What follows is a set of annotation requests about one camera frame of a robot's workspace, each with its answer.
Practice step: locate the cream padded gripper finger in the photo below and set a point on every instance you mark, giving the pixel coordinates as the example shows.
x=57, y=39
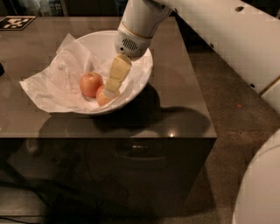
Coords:
x=119, y=70

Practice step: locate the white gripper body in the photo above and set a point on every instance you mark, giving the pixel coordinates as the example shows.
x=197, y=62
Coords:
x=132, y=45

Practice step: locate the red apple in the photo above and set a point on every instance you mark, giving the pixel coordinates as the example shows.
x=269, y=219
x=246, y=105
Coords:
x=102, y=99
x=89, y=84

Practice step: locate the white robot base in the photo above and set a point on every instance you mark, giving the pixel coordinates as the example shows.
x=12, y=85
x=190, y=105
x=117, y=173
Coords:
x=258, y=199

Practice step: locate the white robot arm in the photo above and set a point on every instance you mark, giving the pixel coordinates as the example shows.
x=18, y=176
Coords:
x=246, y=38

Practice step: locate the white bowl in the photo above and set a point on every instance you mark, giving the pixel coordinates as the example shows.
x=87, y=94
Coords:
x=97, y=56

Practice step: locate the white crumpled paper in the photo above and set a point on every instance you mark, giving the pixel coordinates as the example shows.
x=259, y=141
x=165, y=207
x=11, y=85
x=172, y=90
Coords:
x=52, y=88

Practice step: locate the dark glass table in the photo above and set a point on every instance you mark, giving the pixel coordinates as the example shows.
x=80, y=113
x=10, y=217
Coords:
x=144, y=159

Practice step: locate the small black object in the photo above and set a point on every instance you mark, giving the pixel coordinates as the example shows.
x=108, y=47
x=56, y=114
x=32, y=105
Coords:
x=1, y=70

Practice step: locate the black white fiducial marker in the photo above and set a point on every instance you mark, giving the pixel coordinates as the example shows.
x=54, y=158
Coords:
x=15, y=23

